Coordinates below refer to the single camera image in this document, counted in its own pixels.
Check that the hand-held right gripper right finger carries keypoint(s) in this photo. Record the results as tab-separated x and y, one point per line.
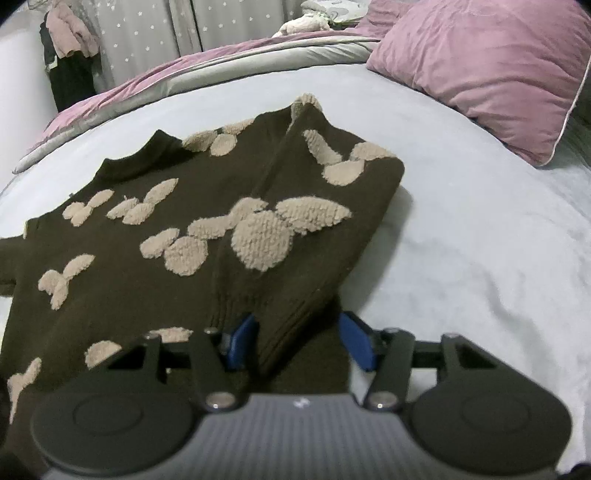
358	342

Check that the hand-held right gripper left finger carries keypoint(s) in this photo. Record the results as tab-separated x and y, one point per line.
242	342

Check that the brown sweater with beige patches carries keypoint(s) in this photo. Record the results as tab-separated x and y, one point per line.
138	258

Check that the light blue bed sheet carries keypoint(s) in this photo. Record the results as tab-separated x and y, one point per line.
471	240

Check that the pink and grey quilt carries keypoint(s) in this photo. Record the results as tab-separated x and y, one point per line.
138	87

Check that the pink pillow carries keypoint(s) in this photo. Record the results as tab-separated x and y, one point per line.
485	64

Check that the hanging black garment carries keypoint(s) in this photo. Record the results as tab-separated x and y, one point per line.
71	81

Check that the grey star-print curtain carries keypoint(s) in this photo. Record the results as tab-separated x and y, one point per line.
152	37

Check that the white plush toy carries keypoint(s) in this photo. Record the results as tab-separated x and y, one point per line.
302	25

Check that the hanging pink garment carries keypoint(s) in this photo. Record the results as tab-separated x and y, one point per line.
69	32

